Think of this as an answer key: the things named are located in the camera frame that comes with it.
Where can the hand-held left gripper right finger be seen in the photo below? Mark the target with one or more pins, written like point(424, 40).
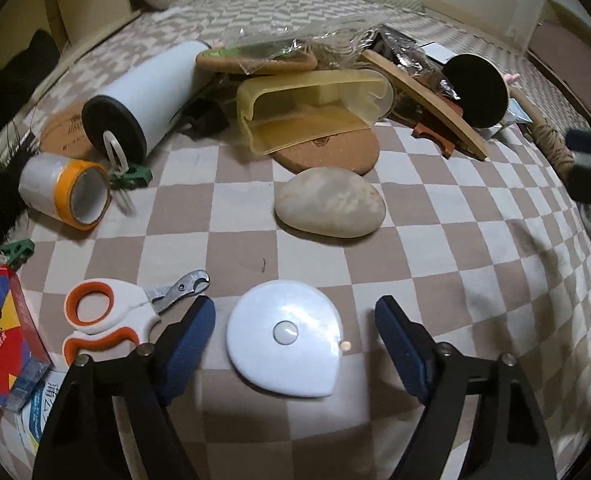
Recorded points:
point(400, 345)

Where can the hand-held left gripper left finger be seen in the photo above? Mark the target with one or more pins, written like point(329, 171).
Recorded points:
point(188, 350)

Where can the white tape measure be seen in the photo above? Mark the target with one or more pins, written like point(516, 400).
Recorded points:
point(265, 320)

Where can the white and orange nail clippers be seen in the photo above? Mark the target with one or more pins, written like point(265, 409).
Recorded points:
point(125, 305)

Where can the pale blue plastic packet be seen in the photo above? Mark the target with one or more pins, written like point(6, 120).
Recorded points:
point(518, 112)

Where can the checkered bed sheet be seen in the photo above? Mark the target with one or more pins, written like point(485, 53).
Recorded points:
point(425, 260)

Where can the pink blanket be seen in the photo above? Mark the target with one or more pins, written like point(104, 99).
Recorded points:
point(570, 55)

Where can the pink rabbit-ear mirror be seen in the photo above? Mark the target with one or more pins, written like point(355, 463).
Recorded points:
point(475, 90)

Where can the dark red wooden stand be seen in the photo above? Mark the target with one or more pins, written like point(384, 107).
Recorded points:
point(438, 135)

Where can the white printed packet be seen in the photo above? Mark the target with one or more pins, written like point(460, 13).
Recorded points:
point(37, 410)

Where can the smooth beige stone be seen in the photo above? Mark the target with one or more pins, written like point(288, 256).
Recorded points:
point(325, 200)

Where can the wooden board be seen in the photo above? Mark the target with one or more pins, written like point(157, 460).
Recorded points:
point(425, 105)

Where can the white gift box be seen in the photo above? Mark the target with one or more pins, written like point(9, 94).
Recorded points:
point(438, 52)

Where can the green plastic clip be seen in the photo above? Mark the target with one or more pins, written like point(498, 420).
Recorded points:
point(17, 250)
point(138, 176)

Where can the colourful printed box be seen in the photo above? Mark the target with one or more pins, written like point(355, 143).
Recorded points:
point(0, 340)

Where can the round cork coaster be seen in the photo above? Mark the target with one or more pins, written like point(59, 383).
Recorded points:
point(335, 156)
point(60, 135)

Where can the clear bag of dark trinkets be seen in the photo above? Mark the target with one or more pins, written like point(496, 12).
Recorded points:
point(405, 55)

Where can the orange-edged clear tape roll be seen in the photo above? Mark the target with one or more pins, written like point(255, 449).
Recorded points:
point(40, 185)

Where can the yellow plastic box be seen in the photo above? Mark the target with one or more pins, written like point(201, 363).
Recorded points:
point(300, 125)

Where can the white cylinder with black lid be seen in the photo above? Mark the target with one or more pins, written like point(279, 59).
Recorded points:
point(150, 90)

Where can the clear bag of dried grass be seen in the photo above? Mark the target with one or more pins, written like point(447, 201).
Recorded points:
point(295, 35)

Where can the black cloth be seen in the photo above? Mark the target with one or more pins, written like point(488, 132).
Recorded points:
point(20, 70)

